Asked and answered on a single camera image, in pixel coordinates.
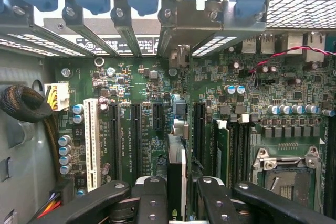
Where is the black RAM slot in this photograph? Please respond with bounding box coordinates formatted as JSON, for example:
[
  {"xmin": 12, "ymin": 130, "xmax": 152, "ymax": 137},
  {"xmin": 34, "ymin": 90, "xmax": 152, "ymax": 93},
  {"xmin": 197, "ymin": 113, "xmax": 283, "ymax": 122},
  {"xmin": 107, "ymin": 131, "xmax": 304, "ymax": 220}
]
[
  {"xmin": 323, "ymin": 119, "xmax": 336, "ymax": 216},
  {"xmin": 230, "ymin": 123, "xmax": 238, "ymax": 188},
  {"xmin": 237, "ymin": 113, "xmax": 245, "ymax": 187},
  {"xmin": 244, "ymin": 115, "xmax": 251, "ymax": 187}
]

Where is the green RAM stick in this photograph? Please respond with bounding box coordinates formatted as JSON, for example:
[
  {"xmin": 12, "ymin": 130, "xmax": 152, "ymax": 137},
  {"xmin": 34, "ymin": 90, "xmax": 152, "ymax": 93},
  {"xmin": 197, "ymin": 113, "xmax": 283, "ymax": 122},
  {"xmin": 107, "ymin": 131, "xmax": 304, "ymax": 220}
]
[{"xmin": 213, "ymin": 119, "xmax": 231, "ymax": 185}]

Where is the long expansion slot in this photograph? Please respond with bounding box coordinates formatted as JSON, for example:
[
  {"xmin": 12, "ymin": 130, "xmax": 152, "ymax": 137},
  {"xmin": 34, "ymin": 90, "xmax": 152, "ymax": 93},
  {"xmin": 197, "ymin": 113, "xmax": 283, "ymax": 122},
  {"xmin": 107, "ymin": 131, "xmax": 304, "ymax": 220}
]
[
  {"xmin": 130, "ymin": 102, "xmax": 144, "ymax": 180},
  {"xmin": 193, "ymin": 102, "xmax": 207, "ymax": 172},
  {"xmin": 108, "ymin": 102, "xmax": 122, "ymax": 182}
]

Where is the metal locking lever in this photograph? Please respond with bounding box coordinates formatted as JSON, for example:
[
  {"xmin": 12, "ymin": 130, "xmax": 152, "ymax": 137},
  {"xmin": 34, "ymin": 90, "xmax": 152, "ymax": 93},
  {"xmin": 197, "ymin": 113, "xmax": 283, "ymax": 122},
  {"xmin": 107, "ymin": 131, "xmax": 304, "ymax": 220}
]
[{"xmin": 270, "ymin": 176, "xmax": 280, "ymax": 192}]

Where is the CPU socket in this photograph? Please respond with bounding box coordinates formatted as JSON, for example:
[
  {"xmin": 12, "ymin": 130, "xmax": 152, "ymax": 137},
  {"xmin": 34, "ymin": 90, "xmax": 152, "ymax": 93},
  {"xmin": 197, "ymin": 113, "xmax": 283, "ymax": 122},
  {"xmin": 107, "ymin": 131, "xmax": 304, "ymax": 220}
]
[{"xmin": 251, "ymin": 146, "xmax": 325, "ymax": 213}]

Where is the white expansion slot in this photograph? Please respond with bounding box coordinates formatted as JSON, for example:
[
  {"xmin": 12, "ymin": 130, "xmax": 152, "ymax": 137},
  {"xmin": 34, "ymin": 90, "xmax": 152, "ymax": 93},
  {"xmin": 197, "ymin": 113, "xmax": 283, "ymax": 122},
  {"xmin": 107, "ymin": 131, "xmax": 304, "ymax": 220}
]
[{"xmin": 83, "ymin": 98, "xmax": 102, "ymax": 193}]

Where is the short expansion slot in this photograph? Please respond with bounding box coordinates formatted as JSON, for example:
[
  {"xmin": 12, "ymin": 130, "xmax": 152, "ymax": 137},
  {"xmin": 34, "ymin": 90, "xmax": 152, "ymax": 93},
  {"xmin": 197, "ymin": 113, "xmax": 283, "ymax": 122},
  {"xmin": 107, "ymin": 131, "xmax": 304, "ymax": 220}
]
[{"xmin": 152, "ymin": 102, "xmax": 164, "ymax": 131}]

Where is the green motherboard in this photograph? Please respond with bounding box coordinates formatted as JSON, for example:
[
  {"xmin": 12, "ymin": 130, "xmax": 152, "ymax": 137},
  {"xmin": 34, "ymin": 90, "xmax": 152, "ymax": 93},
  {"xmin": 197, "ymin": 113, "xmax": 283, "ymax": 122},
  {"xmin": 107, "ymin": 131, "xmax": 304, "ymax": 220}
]
[{"xmin": 54, "ymin": 32, "xmax": 336, "ymax": 214}]

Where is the white power connector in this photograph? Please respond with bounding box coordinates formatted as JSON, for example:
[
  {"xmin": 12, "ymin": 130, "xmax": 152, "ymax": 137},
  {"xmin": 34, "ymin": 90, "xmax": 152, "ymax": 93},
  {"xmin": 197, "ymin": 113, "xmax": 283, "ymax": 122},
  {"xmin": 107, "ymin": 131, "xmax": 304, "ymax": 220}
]
[{"xmin": 44, "ymin": 82, "xmax": 70, "ymax": 112}]

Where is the black open PC case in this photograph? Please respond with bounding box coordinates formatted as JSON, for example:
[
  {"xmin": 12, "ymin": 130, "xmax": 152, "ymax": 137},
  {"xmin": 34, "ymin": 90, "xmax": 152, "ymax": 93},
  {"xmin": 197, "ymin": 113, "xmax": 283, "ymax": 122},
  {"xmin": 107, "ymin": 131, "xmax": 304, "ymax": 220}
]
[{"xmin": 0, "ymin": 0, "xmax": 336, "ymax": 224}]

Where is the metal slot cover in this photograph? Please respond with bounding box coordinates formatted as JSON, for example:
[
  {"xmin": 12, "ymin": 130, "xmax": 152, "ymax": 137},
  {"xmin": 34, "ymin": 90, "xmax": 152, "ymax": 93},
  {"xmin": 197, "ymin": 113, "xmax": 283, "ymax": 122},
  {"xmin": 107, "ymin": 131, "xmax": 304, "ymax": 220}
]
[
  {"xmin": 110, "ymin": 7, "xmax": 144, "ymax": 57},
  {"xmin": 62, "ymin": 6, "xmax": 118, "ymax": 57}
]

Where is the red yellow wire bundle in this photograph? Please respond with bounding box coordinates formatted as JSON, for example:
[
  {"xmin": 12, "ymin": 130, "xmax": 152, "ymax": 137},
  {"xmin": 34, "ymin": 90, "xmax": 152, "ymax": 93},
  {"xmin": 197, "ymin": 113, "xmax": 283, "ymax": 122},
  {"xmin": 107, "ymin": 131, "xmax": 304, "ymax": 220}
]
[{"xmin": 35, "ymin": 192, "xmax": 62, "ymax": 219}]

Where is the red black twisted wire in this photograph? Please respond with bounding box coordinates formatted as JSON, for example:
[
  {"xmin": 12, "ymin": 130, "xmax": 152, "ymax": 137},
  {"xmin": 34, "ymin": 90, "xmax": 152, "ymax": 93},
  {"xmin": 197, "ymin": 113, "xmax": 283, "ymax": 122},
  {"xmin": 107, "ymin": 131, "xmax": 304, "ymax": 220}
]
[{"xmin": 248, "ymin": 45, "xmax": 336, "ymax": 74}]

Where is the black braided cable bundle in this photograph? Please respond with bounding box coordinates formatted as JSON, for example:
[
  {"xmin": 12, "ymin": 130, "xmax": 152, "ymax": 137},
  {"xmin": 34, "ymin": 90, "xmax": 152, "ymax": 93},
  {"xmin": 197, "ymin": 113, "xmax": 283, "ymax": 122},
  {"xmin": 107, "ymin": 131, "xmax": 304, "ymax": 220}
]
[{"xmin": 0, "ymin": 84, "xmax": 62, "ymax": 183}]

